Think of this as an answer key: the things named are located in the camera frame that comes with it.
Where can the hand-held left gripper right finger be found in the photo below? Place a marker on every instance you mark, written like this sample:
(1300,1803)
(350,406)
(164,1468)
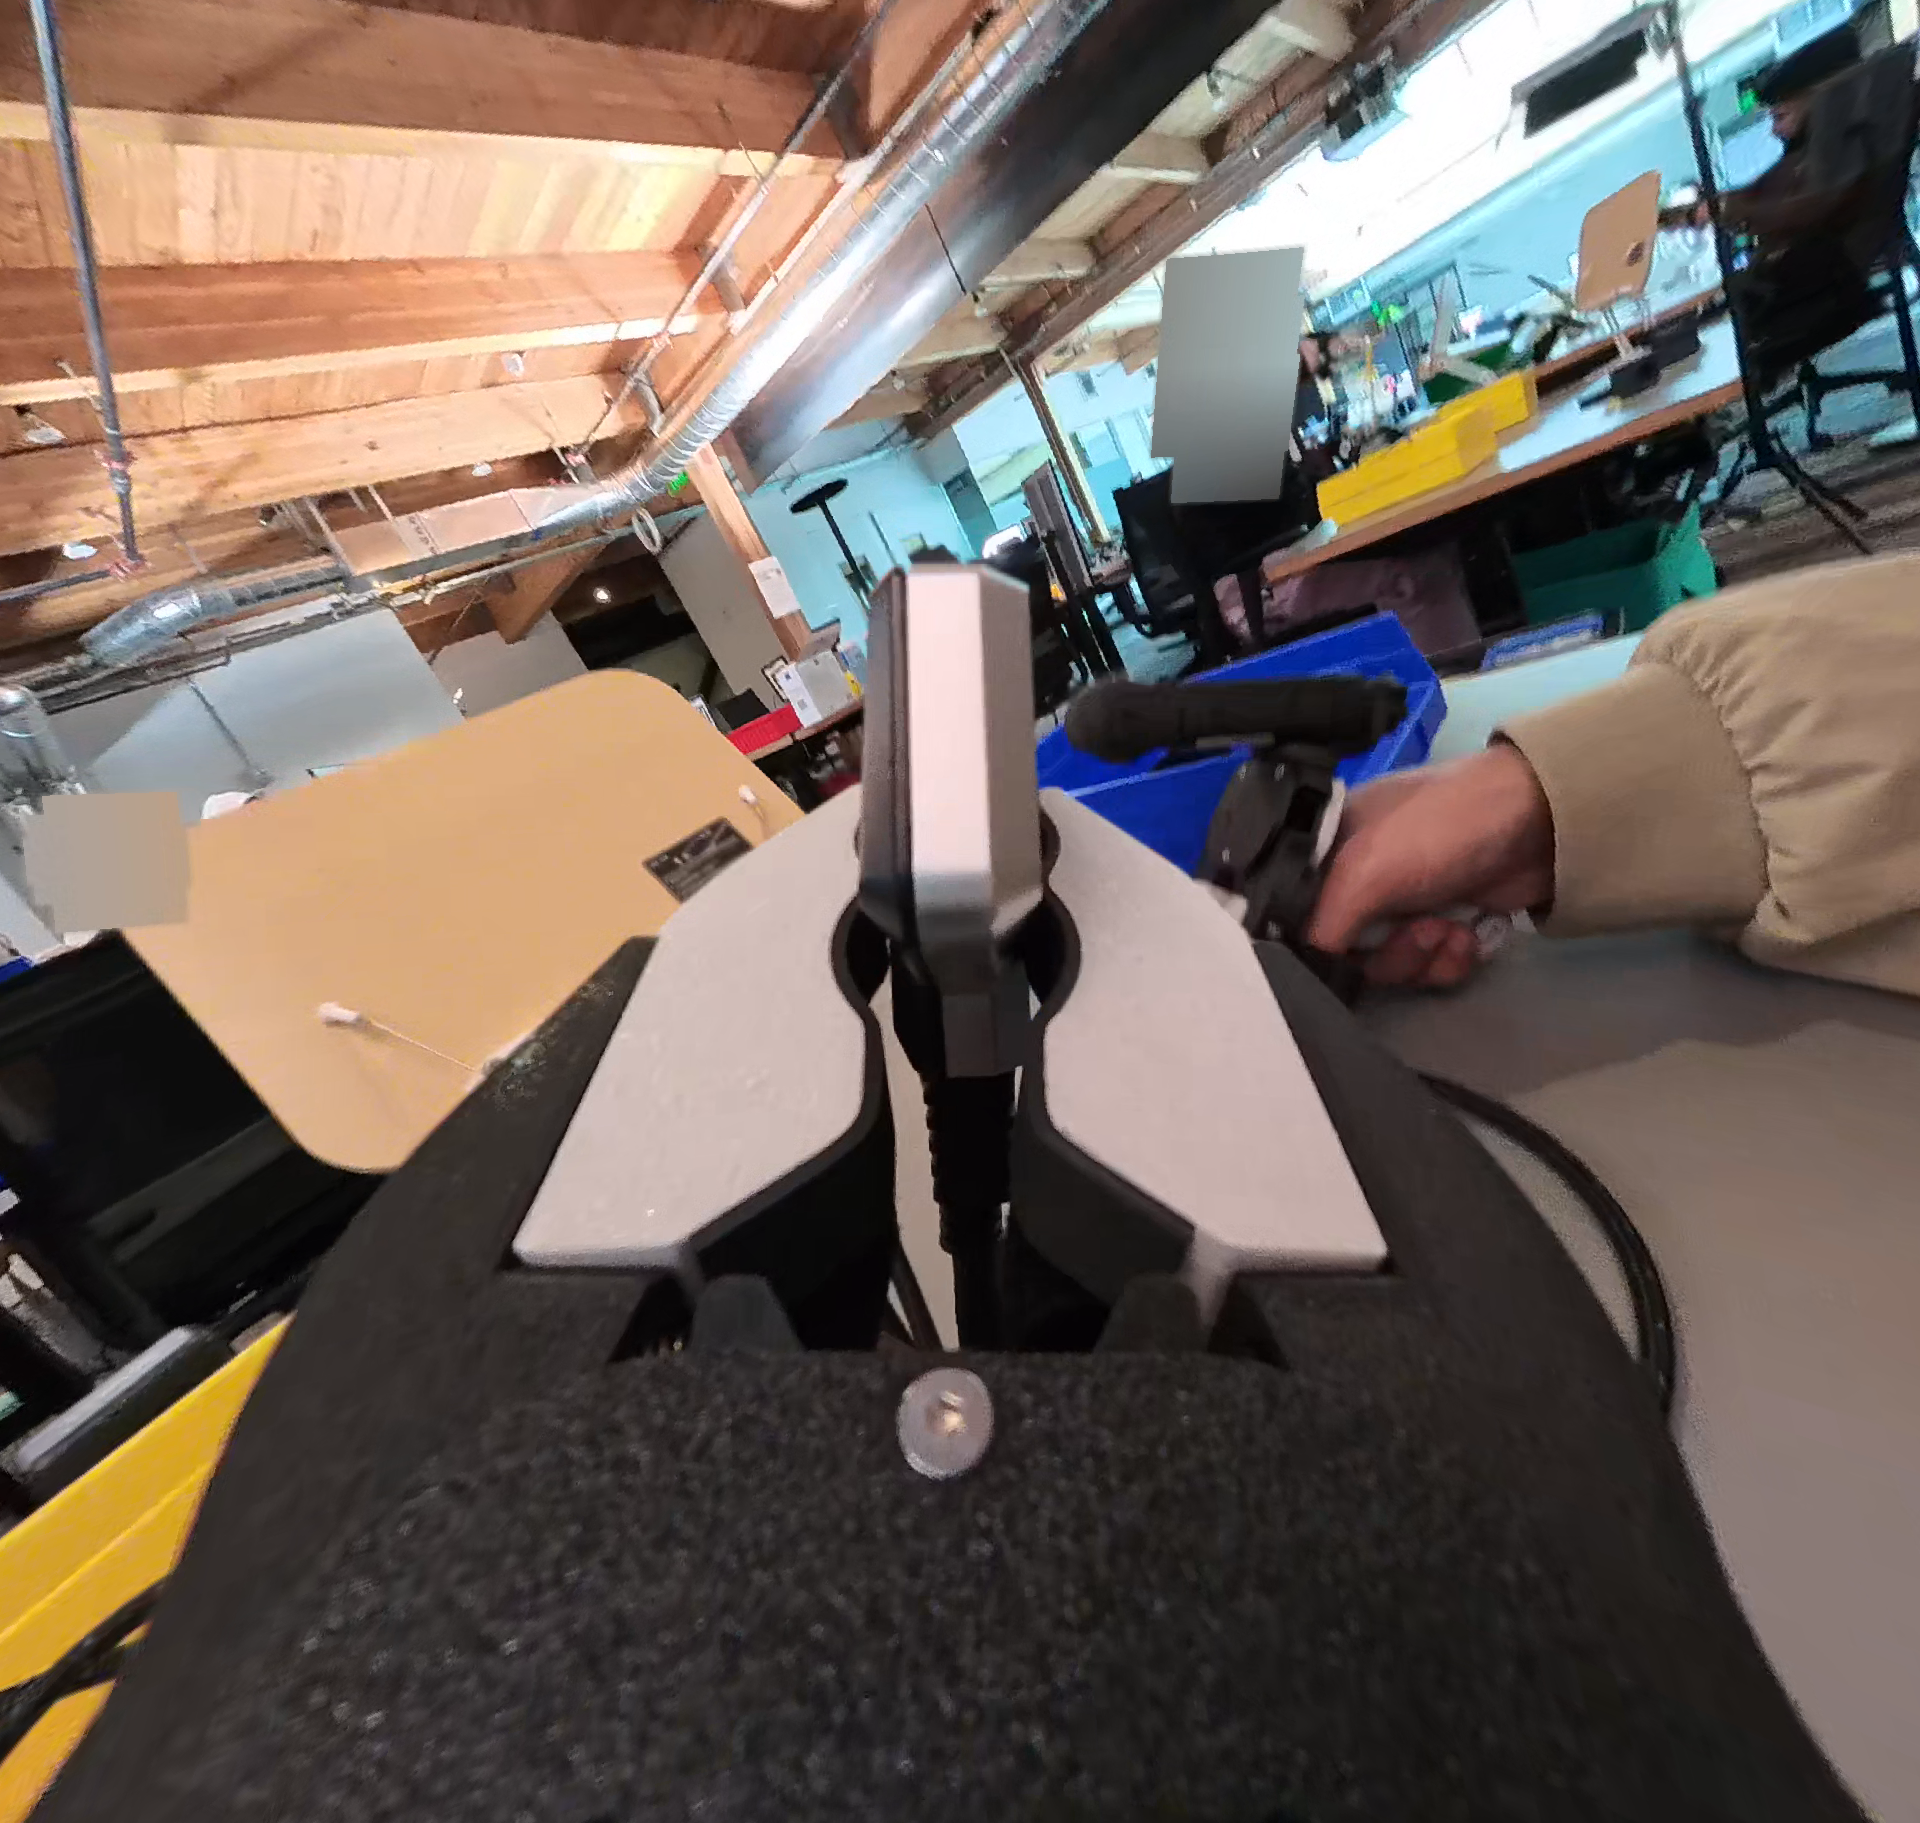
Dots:
(1201,1104)

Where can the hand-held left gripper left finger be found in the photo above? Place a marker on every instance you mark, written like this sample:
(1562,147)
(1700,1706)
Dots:
(705,1104)

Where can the blue plastic bin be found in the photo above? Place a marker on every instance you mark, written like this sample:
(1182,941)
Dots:
(1155,812)

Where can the black HDMI switch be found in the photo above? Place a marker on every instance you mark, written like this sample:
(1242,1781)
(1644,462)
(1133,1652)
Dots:
(961,744)

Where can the yellow plastic bin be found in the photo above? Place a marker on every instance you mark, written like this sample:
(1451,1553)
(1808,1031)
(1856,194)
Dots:
(91,1539)
(1479,400)
(1411,474)

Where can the person's right forearm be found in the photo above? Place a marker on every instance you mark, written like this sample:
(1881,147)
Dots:
(1726,774)

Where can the person's right hand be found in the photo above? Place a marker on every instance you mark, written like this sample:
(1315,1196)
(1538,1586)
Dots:
(1425,848)

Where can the green storage box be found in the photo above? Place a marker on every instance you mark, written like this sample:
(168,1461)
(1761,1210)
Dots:
(1606,579)

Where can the long wooden table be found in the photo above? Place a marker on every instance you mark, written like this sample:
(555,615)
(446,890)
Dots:
(1590,429)

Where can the silver ventilation duct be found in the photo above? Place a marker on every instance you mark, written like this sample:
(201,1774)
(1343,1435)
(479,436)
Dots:
(841,279)

